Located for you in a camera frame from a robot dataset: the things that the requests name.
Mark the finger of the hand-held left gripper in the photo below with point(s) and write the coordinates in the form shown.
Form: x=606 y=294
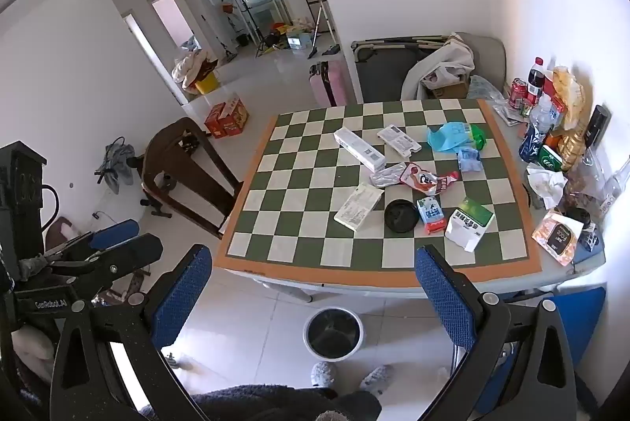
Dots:
x=115 y=234
x=133 y=251

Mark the crumpled white tissue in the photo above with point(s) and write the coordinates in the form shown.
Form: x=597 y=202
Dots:
x=544 y=185

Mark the green white checkered mat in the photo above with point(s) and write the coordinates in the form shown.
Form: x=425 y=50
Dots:
x=295 y=185

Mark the person's right slipper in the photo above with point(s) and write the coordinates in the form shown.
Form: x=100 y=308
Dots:
x=376 y=376

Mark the dark wooden chair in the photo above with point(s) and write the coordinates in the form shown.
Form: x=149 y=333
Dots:
x=182 y=165

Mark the white cloth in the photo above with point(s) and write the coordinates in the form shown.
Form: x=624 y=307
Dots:
x=445 y=62

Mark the white paper carton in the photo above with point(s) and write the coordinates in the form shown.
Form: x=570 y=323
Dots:
x=358 y=206

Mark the pile of clothes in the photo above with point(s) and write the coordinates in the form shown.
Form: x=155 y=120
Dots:
x=189 y=64

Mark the red soda can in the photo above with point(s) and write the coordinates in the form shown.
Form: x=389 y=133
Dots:
x=517 y=92

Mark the blue seat chair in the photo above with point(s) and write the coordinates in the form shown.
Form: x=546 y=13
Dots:
x=583 y=317

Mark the clear plastic bag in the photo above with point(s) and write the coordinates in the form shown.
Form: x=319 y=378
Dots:
x=486 y=89

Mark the clear water bottle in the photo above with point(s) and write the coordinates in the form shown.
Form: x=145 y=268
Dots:
x=541 y=116

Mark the person's left slipper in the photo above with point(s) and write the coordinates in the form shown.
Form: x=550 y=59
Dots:
x=322 y=374

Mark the white round trash bin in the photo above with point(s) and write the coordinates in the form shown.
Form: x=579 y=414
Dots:
x=333 y=332

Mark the clear glass bottle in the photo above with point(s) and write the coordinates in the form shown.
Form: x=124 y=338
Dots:
x=615 y=185

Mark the yellow snack bag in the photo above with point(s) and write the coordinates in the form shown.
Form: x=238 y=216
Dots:
x=566 y=94

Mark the pink suitcase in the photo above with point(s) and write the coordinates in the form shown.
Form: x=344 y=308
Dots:
x=326 y=82

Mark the red cardboard box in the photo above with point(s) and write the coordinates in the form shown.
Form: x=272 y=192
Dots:
x=237 y=113
x=215 y=122

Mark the white table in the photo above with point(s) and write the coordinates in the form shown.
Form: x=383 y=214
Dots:
x=512 y=140

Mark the person's leg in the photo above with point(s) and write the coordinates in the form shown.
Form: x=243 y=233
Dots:
x=246 y=404
x=359 y=406

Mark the person's left leg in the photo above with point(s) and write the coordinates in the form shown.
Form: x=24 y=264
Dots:
x=246 y=404

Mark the person's right leg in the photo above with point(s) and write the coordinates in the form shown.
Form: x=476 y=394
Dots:
x=359 y=406

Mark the green plastic bag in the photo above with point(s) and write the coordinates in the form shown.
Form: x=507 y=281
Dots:
x=478 y=134

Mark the blue white milk carton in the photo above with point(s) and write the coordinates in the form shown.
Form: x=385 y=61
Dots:
x=430 y=214

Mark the red white snack packet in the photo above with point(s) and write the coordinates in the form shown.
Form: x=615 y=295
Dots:
x=418 y=177

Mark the yellow bin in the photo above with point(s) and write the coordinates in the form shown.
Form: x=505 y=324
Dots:
x=205 y=82

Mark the blue plastic bag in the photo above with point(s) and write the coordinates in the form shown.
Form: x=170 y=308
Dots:
x=445 y=136

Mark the white flat packet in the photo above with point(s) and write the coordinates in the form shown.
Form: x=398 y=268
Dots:
x=398 y=139

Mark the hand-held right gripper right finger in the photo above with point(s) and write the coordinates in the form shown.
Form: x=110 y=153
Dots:
x=443 y=298

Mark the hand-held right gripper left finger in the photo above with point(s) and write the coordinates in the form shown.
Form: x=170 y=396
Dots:
x=182 y=298

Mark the grey cloth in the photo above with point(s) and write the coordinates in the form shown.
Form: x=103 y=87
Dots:
x=115 y=165

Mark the grey folding bed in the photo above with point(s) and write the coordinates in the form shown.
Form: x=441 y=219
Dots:
x=384 y=67

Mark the black round lid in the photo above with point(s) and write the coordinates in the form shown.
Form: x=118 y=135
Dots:
x=399 y=216

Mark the orange snack packet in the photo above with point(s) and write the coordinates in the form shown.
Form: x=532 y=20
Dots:
x=556 y=236

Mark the silver foil wrapper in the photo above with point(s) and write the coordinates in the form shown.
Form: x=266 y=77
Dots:
x=386 y=176

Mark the black metal stand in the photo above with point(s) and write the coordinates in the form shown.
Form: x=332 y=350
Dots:
x=156 y=208

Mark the brown cardboard box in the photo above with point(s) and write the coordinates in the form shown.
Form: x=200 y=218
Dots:
x=450 y=91

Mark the floor mop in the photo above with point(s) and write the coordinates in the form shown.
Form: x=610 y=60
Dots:
x=320 y=27

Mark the person's slipper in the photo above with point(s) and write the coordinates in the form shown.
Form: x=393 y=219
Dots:
x=376 y=376
x=322 y=374

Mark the black coat rack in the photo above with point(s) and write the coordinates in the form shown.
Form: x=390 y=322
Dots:
x=241 y=3

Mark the green white box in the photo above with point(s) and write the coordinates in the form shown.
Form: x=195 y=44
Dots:
x=468 y=224

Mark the long white box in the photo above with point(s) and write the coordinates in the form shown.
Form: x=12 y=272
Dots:
x=359 y=149

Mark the small blue packet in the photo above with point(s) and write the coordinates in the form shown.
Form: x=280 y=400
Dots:
x=468 y=159

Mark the red printed wrapper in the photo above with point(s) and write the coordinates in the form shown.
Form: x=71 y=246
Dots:
x=445 y=182

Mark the cola bottle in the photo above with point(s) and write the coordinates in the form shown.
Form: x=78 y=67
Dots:
x=535 y=79

